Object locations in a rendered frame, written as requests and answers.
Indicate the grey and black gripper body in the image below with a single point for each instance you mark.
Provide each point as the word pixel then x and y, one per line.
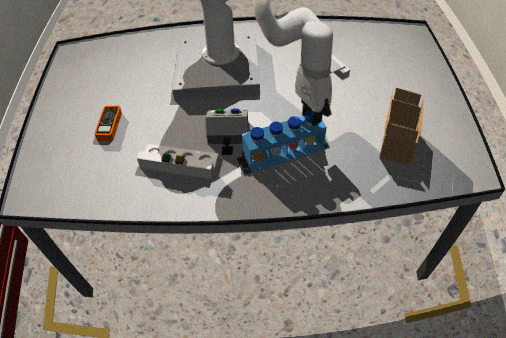
pixel 313 92

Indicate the blue tube rack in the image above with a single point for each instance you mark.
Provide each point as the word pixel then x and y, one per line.
pixel 287 136

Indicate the orange handheld multimeter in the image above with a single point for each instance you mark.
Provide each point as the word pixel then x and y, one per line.
pixel 108 123

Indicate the black table edge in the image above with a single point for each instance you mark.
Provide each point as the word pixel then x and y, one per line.
pixel 250 221

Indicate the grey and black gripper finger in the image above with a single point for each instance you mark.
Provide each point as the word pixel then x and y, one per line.
pixel 305 109
pixel 317 116

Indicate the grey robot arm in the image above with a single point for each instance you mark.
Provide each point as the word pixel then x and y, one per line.
pixel 316 41

